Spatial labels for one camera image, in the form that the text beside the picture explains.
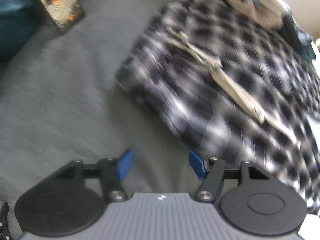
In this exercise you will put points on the black white plaid shirt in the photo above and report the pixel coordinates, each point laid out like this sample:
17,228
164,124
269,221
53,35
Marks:
225,67

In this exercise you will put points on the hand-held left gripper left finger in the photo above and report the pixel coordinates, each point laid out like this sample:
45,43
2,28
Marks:
125,164

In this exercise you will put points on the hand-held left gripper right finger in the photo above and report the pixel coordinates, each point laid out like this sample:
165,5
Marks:
197,165

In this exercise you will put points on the beige houndstooth sweater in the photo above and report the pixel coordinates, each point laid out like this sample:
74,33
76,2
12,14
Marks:
257,11

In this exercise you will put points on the dark blue clothes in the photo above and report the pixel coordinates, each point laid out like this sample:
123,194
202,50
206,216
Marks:
300,42

